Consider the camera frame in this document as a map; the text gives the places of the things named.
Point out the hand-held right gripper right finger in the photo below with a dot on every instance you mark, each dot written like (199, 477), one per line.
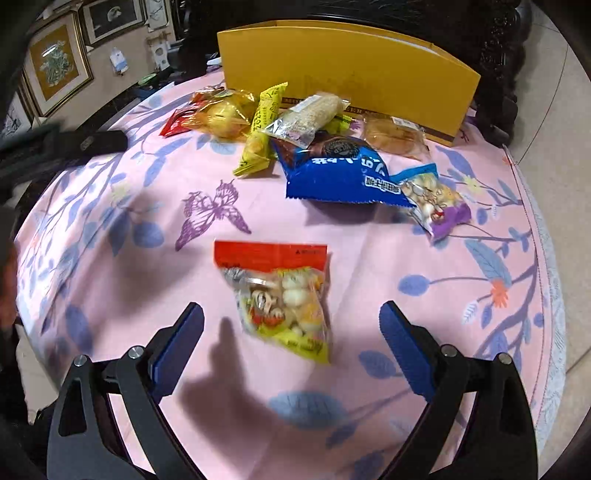
(406, 355)

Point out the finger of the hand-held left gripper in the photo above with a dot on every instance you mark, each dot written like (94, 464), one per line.
(97, 142)

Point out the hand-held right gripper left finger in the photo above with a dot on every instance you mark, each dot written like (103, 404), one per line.
(178, 350)

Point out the red-topped round biscuit packet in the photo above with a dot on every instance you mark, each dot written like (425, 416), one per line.
(281, 304)

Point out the yellow cardboard box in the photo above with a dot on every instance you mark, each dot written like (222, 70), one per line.
(360, 69)

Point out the framed ink painting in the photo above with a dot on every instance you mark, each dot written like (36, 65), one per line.
(16, 115)

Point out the small red candy packet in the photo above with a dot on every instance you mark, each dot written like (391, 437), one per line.
(175, 124)

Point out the dark blue bag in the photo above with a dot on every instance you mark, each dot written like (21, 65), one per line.
(154, 85)

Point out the pink floral tablecloth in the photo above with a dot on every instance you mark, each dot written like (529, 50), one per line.
(138, 277)

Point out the white and blue paper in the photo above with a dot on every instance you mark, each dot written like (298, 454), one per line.
(119, 61)

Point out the gold framed plant picture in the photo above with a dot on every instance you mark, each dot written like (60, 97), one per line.
(55, 62)

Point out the dark framed picture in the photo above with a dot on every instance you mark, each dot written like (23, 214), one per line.
(115, 18)

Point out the yellow round cake packet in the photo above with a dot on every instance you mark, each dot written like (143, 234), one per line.
(226, 117)

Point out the framed flower picture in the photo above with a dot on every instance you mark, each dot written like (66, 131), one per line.
(157, 14)

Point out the purple-edged round biscuit packet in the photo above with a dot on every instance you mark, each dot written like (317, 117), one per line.
(434, 203)

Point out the yellow stick packet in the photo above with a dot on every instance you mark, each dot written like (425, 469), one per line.
(258, 138)

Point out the blue snack packet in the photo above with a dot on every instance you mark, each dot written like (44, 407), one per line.
(341, 177)

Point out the rice bar clear packet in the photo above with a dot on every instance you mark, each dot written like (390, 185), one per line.
(304, 117)

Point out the bun in clear wrapper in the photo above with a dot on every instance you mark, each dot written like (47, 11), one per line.
(392, 136)

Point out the dark carved wooden furniture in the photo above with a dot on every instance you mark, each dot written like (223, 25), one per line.
(498, 46)

